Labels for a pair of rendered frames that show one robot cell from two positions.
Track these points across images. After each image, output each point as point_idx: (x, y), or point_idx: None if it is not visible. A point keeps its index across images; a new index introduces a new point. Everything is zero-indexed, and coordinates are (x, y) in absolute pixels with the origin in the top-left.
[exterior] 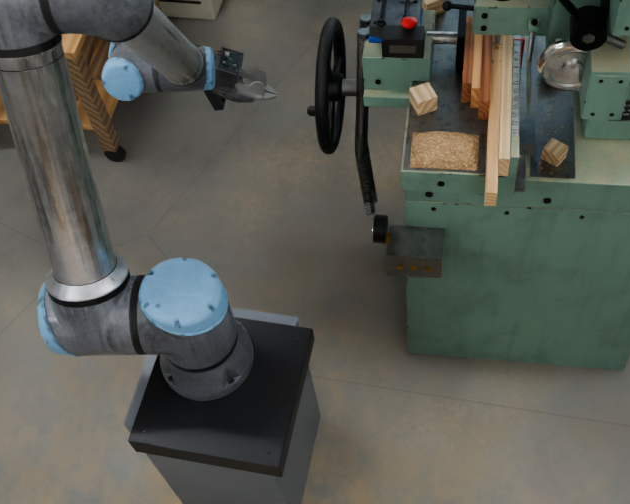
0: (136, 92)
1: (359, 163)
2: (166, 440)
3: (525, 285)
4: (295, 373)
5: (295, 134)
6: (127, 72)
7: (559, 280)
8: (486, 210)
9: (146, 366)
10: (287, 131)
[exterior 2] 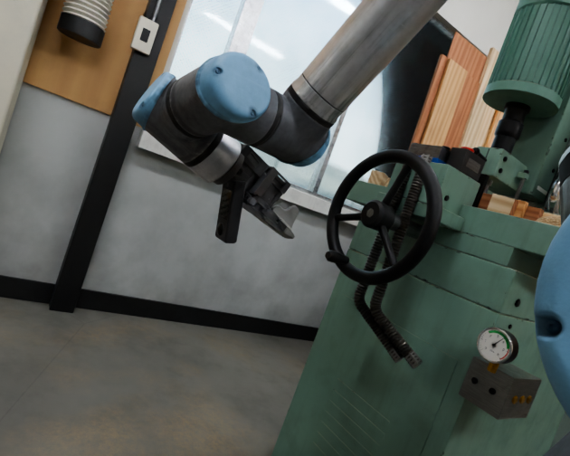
0: (261, 107)
1: (382, 314)
2: None
3: (505, 446)
4: None
5: (86, 413)
6: (259, 73)
7: (524, 432)
8: (532, 329)
9: None
10: (74, 411)
